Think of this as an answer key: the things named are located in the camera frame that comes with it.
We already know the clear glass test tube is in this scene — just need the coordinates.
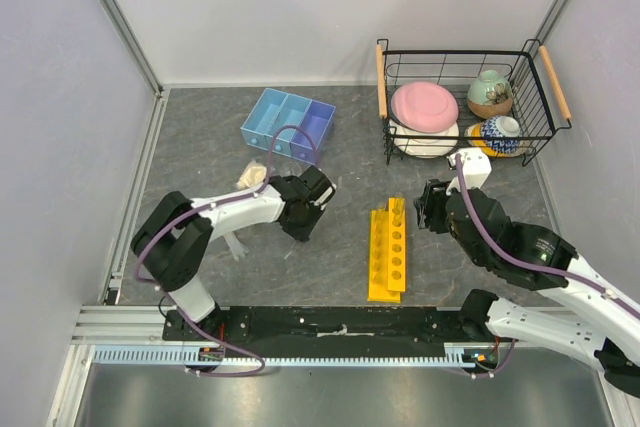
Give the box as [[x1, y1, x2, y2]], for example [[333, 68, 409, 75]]
[[390, 197, 405, 227], [376, 202, 388, 222]]

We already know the white slotted cable duct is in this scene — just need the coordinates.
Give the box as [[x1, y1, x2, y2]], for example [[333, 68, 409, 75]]
[[92, 345, 474, 369]]

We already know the white plate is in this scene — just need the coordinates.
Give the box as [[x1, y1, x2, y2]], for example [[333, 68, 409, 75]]
[[389, 120, 459, 158]]

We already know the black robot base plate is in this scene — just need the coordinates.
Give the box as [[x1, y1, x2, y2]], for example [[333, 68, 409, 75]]
[[162, 287, 521, 361]]

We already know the clear plastic dropper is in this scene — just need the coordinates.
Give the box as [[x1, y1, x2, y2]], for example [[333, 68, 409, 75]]
[[224, 232, 249, 261]]

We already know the blue three-compartment drawer box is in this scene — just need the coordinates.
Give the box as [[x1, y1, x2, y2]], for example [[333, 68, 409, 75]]
[[240, 88, 336, 165]]

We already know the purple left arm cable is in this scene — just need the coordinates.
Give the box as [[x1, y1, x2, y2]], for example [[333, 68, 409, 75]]
[[134, 125, 321, 379]]

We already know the blue white patterned bowl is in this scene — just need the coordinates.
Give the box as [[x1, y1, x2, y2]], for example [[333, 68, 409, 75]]
[[480, 115, 521, 153]]

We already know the yellow test tube rack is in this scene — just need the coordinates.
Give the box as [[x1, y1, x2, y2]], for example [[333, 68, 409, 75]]
[[367, 197, 407, 303]]

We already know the pink plate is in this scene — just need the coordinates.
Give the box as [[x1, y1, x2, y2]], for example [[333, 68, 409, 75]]
[[391, 81, 459, 133]]

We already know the black wire basket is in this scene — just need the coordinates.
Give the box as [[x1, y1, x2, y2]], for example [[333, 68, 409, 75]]
[[375, 38, 572, 165]]

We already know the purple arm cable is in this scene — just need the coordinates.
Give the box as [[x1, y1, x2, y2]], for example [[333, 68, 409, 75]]
[[446, 153, 640, 381], [134, 125, 321, 379]]

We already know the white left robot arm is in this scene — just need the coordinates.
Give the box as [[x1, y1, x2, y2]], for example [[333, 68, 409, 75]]
[[130, 166, 336, 340]]

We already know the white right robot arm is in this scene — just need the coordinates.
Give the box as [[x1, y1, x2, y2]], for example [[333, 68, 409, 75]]
[[414, 179, 639, 397]]

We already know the bag of beige powder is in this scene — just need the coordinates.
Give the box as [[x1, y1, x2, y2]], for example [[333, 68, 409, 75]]
[[236, 160, 271, 192]]

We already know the green brown ceramic bowl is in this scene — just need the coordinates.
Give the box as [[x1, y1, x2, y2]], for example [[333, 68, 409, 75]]
[[467, 70, 513, 119]]

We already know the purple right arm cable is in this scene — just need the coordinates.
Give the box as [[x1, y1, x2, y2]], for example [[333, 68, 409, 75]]
[[446, 153, 640, 381]]

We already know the clear glass beaker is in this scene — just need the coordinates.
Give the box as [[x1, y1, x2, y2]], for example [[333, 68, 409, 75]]
[[283, 162, 303, 176]]

